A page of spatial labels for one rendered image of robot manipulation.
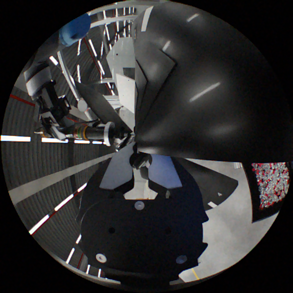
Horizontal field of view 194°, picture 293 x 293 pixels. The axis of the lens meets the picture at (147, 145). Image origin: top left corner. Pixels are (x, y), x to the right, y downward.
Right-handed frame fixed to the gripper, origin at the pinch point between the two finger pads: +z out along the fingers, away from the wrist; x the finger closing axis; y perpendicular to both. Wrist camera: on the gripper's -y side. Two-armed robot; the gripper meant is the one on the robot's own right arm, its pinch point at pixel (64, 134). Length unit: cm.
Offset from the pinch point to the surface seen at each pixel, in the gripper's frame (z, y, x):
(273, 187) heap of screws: -18, 62, -24
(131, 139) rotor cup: 2.0, 26.1, 1.2
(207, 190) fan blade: -1, 49, -17
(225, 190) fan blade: -5, 52, -18
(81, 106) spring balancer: 28, -42, 62
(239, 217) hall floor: 39, 147, -68
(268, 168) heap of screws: -18, 62, -17
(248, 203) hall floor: 26, 147, -52
